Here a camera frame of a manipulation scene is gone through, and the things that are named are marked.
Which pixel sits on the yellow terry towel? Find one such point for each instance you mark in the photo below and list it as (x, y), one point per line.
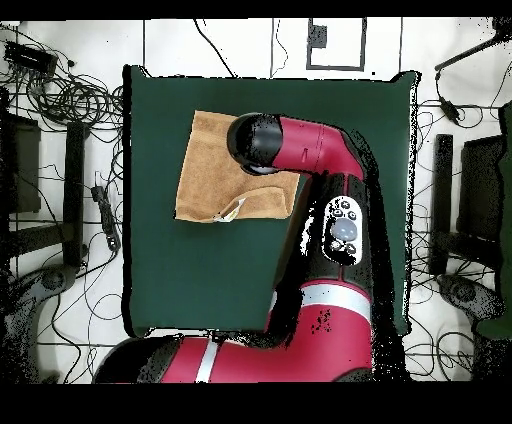
(212, 180)

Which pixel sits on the black electronics box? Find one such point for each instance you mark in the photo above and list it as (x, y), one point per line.
(30, 58)

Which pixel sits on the black stand bar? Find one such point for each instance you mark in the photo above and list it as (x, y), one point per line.
(74, 192)
(442, 200)

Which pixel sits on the black pole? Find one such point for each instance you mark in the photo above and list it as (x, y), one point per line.
(464, 56)

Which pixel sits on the grey caster foot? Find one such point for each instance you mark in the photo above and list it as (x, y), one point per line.
(464, 292)
(52, 280)

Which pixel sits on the black power adapter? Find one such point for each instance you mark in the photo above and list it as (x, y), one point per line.
(448, 108)

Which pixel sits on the grey square frame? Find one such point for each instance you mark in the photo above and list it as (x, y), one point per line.
(308, 60)

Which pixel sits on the long black power strip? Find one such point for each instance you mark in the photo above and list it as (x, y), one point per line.
(106, 216)

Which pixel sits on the small grey box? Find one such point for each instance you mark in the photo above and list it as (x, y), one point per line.
(317, 36)

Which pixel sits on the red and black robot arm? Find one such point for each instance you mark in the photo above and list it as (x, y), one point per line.
(316, 148)

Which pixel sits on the dark green tablecloth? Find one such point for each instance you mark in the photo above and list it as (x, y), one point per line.
(180, 272)

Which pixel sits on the dark rectangular panel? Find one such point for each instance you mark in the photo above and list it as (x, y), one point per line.
(24, 168)
(480, 188)

